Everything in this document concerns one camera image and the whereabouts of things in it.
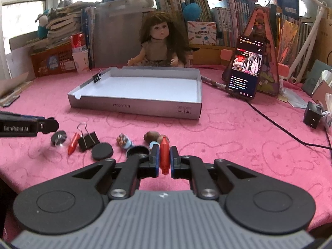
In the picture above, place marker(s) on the brown haired doll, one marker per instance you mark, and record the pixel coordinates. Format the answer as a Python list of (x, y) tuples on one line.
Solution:
[(163, 42)]

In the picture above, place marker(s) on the brown chestnut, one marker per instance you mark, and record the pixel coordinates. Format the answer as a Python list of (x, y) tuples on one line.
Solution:
[(151, 136), (161, 137)]

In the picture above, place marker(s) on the clear suction cup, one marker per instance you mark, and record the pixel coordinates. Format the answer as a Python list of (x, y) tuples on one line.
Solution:
[(59, 138)]

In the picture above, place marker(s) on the small black binder clip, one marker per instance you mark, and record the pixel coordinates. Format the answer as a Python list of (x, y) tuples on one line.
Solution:
[(96, 75)]

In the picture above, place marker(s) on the large black binder clip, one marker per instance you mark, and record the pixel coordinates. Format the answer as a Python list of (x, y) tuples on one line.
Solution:
[(87, 140)]

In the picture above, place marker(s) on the long red crayon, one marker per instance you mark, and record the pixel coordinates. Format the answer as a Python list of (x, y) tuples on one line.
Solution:
[(164, 157)]

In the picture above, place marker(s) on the pink triangular phone stand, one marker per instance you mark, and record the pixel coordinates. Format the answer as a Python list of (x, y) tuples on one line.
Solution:
[(259, 28)]

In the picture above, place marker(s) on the red soda can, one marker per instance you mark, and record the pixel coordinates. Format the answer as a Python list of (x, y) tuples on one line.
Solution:
[(78, 43)]

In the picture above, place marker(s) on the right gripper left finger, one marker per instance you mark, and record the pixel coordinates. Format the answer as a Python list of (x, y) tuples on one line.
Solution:
[(127, 175)]

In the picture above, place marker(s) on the white cable connector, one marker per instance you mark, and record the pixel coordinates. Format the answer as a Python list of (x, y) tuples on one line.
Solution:
[(213, 83)]

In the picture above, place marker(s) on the blue bear hair clip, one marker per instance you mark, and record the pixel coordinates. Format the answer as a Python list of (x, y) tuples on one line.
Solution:
[(124, 142)]

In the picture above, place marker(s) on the white paper cup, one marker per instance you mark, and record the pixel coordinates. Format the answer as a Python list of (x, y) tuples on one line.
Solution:
[(81, 61)]

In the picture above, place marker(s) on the colourful stationery box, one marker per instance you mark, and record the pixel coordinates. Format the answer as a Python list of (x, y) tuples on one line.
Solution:
[(202, 33)]

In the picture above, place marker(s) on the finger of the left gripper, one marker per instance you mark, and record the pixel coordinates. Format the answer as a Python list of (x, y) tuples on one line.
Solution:
[(47, 126)]

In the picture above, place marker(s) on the black round lid disc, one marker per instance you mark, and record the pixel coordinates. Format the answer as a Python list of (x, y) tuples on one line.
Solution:
[(102, 151)]

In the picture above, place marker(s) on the red plastic basket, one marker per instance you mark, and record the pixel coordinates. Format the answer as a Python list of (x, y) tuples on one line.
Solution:
[(53, 61)]

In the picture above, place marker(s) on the grey plastic storage bin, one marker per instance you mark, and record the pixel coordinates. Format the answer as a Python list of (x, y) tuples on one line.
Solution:
[(116, 31)]

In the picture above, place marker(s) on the black power adapter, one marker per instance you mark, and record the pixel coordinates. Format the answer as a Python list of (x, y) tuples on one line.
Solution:
[(312, 115)]

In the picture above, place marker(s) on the short red crayon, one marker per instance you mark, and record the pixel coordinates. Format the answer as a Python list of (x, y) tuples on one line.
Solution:
[(73, 143)]

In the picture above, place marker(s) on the grey cardboard box tray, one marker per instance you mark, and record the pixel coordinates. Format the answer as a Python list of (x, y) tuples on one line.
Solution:
[(174, 92)]

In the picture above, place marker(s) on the black smartphone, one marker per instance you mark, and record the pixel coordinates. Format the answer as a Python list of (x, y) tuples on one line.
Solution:
[(245, 68)]

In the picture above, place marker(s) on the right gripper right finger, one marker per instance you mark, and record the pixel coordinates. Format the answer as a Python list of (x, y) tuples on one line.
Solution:
[(194, 170)]

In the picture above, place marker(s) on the large black cap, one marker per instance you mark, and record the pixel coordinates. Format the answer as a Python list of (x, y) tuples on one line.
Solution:
[(136, 150)]

